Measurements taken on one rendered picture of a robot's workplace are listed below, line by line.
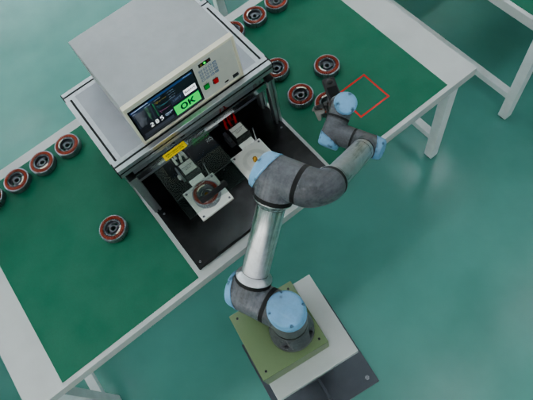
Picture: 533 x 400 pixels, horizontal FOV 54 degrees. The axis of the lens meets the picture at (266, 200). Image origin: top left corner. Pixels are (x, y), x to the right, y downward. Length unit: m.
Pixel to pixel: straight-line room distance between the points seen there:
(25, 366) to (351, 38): 1.90
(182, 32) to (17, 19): 2.67
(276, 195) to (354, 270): 1.36
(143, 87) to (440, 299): 1.75
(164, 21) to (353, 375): 1.75
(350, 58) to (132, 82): 1.04
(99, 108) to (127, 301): 0.73
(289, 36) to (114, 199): 1.08
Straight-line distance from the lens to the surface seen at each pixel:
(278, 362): 1.77
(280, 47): 2.47
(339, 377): 2.60
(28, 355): 2.20
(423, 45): 2.46
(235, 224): 2.02
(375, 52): 2.42
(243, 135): 2.01
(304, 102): 2.23
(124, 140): 1.90
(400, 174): 2.94
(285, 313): 1.57
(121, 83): 1.77
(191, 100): 1.84
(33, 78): 3.94
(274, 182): 1.40
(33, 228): 2.36
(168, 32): 1.85
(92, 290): 2.14
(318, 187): 1.37
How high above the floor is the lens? 2.60
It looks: 64 degrees down
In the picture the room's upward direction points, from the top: 18 degrees counter-clockwise
